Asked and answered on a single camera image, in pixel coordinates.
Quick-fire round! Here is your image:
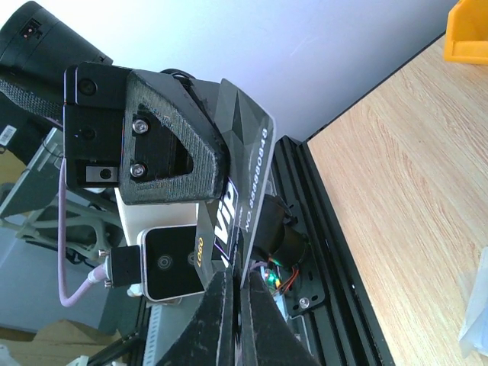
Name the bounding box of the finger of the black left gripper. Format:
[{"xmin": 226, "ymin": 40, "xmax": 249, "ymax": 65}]
[{"xmin": 118, "ymin": 70, "xmax": 230, "ymax": 205}]

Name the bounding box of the beige leather card holder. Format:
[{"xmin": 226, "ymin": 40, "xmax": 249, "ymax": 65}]
[{"xmin": 458, "ymin": 247, "xmax": 487, "ymax": 358}]

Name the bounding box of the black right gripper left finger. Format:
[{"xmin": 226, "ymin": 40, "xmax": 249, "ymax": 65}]
[{"xmin": 157, "ymin": 271, "xmax": 235, "ymax": 366}]

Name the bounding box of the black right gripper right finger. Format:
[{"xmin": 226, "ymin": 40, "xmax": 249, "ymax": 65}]
[{"xmin": 240, "ymin": 271, "xmax": 319, "ymax": 365}]

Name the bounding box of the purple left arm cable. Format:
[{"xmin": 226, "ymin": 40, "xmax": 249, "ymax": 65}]
[{"xmin": 56, "ymin": 158, "xmax": 108, "ymax": 308}]

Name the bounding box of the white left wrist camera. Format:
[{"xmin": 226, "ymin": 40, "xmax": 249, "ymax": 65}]
[{"xmin": 106, "ymin": 225, "xmax": 204, "ymax": 303}]

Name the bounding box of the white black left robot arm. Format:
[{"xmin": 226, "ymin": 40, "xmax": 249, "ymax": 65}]
[{"xmin": 1, "ymin": 1, "xmax": 230, "ymax": 205}]

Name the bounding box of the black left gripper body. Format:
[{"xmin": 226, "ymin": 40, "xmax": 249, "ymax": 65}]
[{"xmin": 63, "ymin": 63, "xmax": 131, "ymax": 189}]

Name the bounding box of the yellow three-compartment bin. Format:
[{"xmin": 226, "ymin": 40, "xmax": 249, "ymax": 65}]
[{"xmin": 443, "ymin": 0, "xmax": 488, "ymax": 66}]

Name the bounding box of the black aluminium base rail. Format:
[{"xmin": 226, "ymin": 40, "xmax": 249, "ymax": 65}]
[{"xmin": 271, "ymin": 136, "xmax": 394, "ymax": 365}]

